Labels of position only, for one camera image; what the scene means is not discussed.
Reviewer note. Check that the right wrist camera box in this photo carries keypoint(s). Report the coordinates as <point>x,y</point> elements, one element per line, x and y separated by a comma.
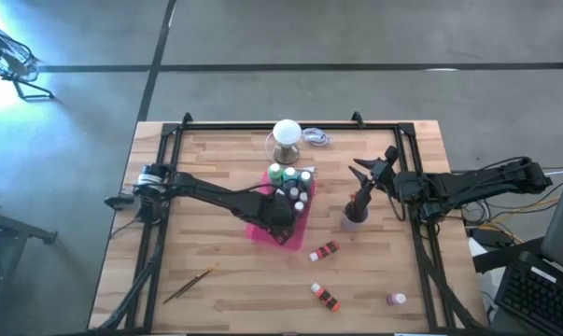
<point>391,154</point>

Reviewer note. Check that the orange paint bottle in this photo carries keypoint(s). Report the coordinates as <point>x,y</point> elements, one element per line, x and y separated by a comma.
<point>327,298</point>

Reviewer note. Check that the black paint bottle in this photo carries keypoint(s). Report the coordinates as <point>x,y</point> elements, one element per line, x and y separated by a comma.
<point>305,178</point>

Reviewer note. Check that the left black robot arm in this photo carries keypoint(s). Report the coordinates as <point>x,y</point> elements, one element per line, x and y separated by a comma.
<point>215,193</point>

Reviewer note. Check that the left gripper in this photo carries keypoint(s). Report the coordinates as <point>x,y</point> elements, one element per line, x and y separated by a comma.
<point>271,210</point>

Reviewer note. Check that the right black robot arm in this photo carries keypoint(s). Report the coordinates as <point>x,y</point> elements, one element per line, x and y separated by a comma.
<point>472,182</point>

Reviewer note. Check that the red-orange paint bottle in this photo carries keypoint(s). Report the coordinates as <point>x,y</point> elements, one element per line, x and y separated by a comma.
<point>324,250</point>

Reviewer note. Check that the small dark brown paint bottle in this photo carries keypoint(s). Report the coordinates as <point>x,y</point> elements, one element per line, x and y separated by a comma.
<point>281,191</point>

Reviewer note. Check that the teal paint bottle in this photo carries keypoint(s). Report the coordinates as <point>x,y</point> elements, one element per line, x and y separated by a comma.
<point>289,176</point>

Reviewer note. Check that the black power box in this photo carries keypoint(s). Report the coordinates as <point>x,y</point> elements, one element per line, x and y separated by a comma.
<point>491,237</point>

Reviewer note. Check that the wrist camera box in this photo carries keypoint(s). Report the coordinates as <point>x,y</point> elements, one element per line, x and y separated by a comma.
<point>283,233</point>
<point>391,154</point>

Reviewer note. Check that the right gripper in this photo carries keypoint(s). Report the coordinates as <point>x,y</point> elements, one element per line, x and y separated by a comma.
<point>386,175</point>

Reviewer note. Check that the pink translucent plastic bin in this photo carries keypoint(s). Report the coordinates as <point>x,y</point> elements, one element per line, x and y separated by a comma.
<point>300,232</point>

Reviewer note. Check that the white globe lamp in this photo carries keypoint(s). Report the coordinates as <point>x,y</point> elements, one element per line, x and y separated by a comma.
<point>287,132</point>

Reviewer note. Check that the lilac plastic cup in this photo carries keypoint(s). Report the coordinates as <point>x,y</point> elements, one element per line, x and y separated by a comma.
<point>351,226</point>

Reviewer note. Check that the large green paint bottle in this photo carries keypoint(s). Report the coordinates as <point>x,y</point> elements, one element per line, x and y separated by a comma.
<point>275,173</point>

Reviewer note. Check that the black aluminium table frame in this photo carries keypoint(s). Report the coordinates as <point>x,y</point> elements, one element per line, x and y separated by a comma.
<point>285,126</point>

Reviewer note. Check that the black floor fan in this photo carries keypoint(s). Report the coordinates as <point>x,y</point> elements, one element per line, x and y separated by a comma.
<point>10,58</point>

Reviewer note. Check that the small rust brown paint bottle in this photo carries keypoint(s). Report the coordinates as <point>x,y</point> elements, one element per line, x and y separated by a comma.
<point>303,197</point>

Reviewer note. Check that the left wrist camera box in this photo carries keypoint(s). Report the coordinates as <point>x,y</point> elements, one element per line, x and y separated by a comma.
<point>283,233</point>

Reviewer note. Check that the grey black laptop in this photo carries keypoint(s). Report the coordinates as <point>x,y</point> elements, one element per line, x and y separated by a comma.
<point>538,294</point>

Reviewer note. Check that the small purple paint bottle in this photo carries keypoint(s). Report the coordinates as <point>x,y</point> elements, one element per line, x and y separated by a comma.
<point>294,192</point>

